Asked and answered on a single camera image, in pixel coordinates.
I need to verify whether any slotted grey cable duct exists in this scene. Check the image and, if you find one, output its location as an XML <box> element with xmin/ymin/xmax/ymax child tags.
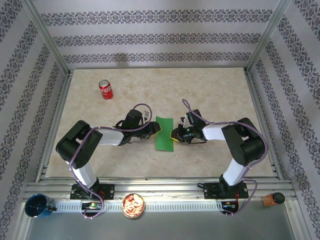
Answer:
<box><xmin>53</xmin><ymin>200</ymin><xmax>225</xmax><ymax>213</ymax></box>

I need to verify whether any blue mug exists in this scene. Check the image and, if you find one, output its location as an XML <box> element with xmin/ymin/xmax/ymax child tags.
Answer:
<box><xmin>24</xmin><ymin>193</ymin><xmax>57</xmax><ymax>219</ymax></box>

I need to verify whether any green paper sheet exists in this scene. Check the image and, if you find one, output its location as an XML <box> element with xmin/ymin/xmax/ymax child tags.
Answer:
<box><xmin>154</xmin><ymin>115</ymin><xmax>175</xmax><ymax>153</ymax></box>

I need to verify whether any aluminium side rail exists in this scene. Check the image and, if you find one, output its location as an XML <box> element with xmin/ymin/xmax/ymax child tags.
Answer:
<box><xmin>34</xmin><ymin>69</ymin><xmax>75</xmax><ymax>183</ymax></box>
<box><xmin>243</xmin><ymin>67</ymin><xmax>285</xmax><ymax>180</ymax></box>

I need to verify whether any brown bottle with black cap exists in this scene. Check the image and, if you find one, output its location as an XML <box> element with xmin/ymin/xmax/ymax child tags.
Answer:
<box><xmin>261</xmin><ymin>192</ymin><xmax>286</xmax><ymax>208</ymax></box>

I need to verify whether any aluminium frame post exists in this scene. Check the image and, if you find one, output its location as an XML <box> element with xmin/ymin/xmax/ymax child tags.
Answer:
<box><xmin>19</xmin><ymin>0</ymin><xmax>71</xmax><ymax>76</ymax></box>
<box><xmin>244</xmin><ymin>0</ymin><xmax>294</xmax><ymax>75</ymax></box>

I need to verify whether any small circuit board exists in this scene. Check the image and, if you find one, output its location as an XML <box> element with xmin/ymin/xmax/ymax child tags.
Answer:
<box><xmin>81</xmin><ymin>202</ymin><xmax>103</xmax><ymax>210</ymax></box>
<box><xmin>221</xmin><ymin>200</ymin><xmax>239</xmax><ymax>210</ymax></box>

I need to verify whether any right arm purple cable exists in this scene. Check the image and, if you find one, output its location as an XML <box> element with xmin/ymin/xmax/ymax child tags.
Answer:
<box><xmin>181</xmin><ymin>98</ymin><xmax>270</xmax><ymax>218</ymax></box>

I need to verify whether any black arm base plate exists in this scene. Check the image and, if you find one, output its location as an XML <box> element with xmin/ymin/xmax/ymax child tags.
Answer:
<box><xmin>69</xmin><ymin>183</ymin><xmax>116</xmax><ymax>201</ymax></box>
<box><xmin>203</xmin><ymin>182</ymin><xmax>249</xmax><ymax>200</ymax></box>

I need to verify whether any red soda can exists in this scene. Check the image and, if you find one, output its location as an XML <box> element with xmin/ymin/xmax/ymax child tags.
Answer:
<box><xmin>98</xmin><ymin>79</ymin><xmax>114</xmax><ymax>101</ymax></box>

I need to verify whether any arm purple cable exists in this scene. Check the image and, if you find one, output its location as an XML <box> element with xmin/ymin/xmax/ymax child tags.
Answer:
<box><xmin>68</xmin><ymin>103</ymin><xmax>153</xmax><ymax>221</ymax></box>
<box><xmin>181</xmin><ymin>98</ymin><xmax>270</xmax><ymax>218</ymax></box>

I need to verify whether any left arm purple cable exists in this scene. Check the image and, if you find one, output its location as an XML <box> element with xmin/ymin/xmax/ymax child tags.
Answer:
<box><xmin>68</xmin><ymin>103</ymin><xmax>153</xmax><ymax>221</ymax></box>

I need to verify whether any long aluminium front rail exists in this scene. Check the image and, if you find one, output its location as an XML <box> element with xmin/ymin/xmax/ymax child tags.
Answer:
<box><xmin>24</xmin><ymin>177</ymin><xmax>297</xmax><ymax>201</ymax></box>

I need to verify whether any round bowl with red food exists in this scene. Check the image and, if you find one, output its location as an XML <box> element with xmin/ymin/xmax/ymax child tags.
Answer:
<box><xmin>121</xmin><ymin>192</ymin><xmax>146</xmax><ymax>220</ymax></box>

